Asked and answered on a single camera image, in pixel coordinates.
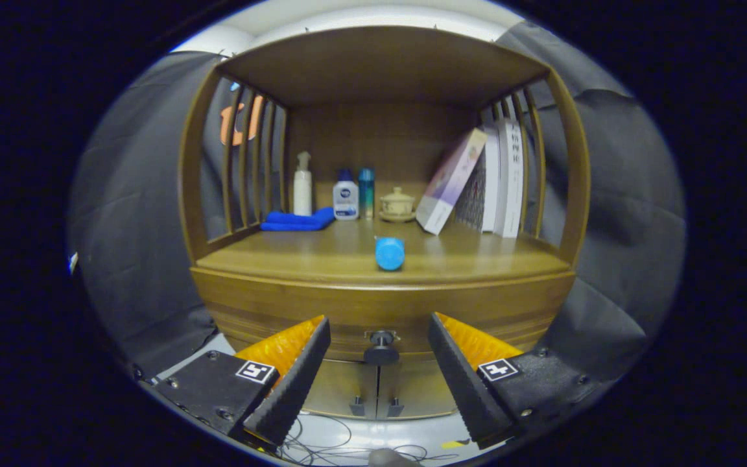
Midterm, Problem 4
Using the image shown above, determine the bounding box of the beige lidded tea cup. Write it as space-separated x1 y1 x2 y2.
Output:
379 187 417 223

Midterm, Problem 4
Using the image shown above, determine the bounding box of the tangle of thin cables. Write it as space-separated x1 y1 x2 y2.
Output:
276 415 458 467

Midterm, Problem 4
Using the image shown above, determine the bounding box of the plain white book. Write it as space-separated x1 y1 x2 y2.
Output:
480 125 501 233

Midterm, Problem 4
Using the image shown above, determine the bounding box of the white book with black lettering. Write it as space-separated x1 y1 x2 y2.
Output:
493 119 525 239

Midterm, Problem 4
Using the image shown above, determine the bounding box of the blue and white tube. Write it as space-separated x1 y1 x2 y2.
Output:
374 236 406 272

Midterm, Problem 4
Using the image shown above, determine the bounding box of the folded blue cloth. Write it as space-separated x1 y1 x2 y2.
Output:
260 207 336 232

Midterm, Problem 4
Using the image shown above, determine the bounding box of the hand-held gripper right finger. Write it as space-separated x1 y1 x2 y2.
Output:
427 312 608 450

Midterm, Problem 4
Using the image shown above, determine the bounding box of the wooden countertop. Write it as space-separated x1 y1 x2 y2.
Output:
195 217 572 283

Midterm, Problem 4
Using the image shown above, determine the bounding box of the black backdrop cloth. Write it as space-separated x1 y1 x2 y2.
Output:
69 19 687 390

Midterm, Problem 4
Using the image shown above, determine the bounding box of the brown wooden cabinet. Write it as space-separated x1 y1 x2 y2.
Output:
178 25 591 421

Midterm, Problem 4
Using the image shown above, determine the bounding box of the pale rounded object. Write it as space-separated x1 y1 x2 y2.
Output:
368 448 420 467

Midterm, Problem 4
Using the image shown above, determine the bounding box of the white pump bottle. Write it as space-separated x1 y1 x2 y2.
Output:
293 151 313 217

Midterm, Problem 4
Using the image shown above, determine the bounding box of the black drawer knob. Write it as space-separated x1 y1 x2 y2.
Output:
364 329 401 366

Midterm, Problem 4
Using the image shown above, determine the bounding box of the white bottle with blue cap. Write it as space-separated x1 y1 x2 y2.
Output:
333 169 360 221

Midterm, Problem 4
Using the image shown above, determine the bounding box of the slim teal bottle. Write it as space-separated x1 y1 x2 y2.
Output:
358 168 375 220

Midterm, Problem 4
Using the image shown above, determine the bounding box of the pink and purple book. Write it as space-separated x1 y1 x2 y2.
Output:
415 128 488 235

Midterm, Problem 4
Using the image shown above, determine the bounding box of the dark patterned book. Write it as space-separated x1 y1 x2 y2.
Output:
455 156 486 231

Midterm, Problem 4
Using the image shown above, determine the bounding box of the wooden cabinet door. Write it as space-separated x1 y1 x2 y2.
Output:
377 360 458 420
302 360 379 419

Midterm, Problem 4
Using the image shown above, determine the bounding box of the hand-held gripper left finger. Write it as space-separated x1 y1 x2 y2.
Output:
153 315 332 448

